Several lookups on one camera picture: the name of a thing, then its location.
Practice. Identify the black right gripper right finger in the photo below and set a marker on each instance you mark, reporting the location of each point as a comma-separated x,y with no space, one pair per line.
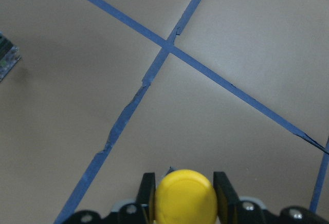
233,209

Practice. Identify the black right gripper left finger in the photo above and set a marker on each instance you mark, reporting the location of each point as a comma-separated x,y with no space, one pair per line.
141,210

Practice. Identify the yellow push button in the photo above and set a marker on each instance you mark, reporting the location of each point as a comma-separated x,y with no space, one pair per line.
185,196

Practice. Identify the green push button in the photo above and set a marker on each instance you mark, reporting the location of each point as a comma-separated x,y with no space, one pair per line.
10,55

